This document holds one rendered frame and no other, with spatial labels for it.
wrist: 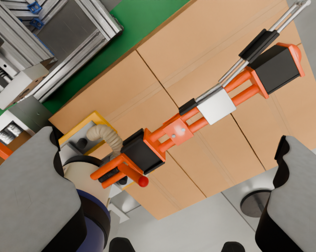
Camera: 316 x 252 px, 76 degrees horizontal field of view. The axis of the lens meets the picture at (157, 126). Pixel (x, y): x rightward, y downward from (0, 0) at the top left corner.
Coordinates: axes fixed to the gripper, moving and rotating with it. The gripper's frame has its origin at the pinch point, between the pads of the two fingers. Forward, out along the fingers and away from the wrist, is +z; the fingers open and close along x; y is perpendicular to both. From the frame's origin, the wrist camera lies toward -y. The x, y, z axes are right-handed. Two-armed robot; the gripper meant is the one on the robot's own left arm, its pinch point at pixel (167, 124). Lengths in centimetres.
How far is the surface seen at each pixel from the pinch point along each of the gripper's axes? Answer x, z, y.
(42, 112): -66, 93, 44
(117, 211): -40, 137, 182
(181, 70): 9, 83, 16
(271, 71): 21.7, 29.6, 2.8
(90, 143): -22, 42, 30
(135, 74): -12, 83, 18
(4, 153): -40, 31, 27
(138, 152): -5.0, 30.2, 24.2
